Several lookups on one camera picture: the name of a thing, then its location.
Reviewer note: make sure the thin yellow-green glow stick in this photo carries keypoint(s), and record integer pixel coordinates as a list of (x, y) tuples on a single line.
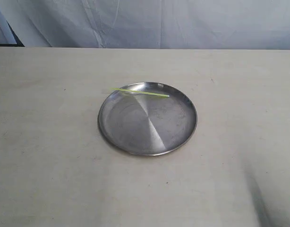
[(141, 92)]

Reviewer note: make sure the round stainless steel plate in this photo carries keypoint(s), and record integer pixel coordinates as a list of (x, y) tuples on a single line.
[(147, 125)]

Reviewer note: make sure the dark frame at back left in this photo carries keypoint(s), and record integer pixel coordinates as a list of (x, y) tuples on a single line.
[(8, 38)]

